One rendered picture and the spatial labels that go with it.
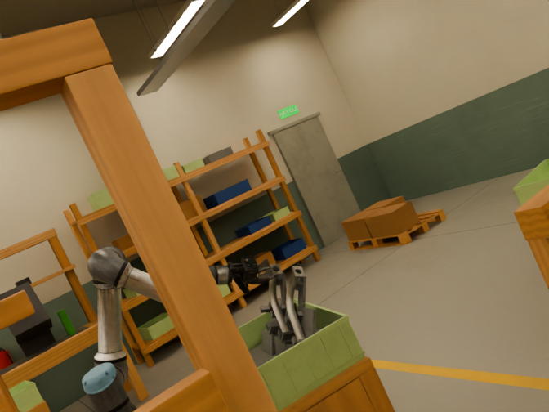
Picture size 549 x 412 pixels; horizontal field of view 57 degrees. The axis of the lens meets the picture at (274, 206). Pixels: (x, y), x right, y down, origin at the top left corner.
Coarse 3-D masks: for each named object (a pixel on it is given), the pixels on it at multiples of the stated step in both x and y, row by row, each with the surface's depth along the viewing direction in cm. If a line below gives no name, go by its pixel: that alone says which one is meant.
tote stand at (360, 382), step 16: (352, 368) 180; (368, 368) 181; (336, 384) 177; (352, 384) 179; (368, 384) 180; (304, 400) 173; (320, 400) 175; (336, 400) 176; (352, 400) 178; (368, 400) 180; (384, 400) 182
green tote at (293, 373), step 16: (256, 320) 234; (320, 320) 212; (336, 320) 182; (256, 336) 233; (320, 336) 179; (336, 336) 181; (352, 336) 183; (288, 352) 175; (304, 352) 176; (320, 352) 179; (336, 352) 180; (352, 352) 182; (272, 368) 173; (288, 368) 175; (304, 368) 176; (320, 368) 178; (336, 368) 180; (272, 384) 173; (288, 384) 174; (304, 384) 176; (320, 384) 178; (272, 400) 172; (288, 400) 174
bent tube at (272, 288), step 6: (276, 264) 207; (276, 270) 207; (270, 282) 208; (276, 282) 209; (270, 288) 209; (270, 294) 210; (270, 300) 209; (276, 300) 209; (276, 306) 207; (276, 312) 204; (282, 318) 201; (282, 324) 199; (282, 330) 198; (288, 330) 197
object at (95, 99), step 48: (96, 96) 91; (96, 144) 90; (144, 144) 93; (144, 192) 92; (144, 240) 91; (192, 240) 95; (192, 288) 94; (192, 336) 92; (240, 336) 96; (0, 384) 80; (240, 384) 95
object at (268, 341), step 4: (280, 300) 217; (272, 320) 226; (264, 332) 220; (268, 332) 215; (264, 336) 220; (268, 336) 215; (272, 336) 211; (264, 340) 220; (268, 340) 214; (272, 340) 210; (264, 344) 219; (268, 344) 214; (272, 344) 210; (264, 348) 219; (268, 348) 214; (272, 348) 210; (268, 352) 214; (272, 352) 210
